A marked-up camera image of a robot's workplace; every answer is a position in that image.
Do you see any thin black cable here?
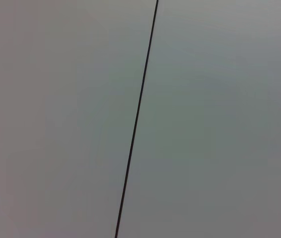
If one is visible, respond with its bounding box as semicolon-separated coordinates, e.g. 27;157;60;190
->
114;0;159;238

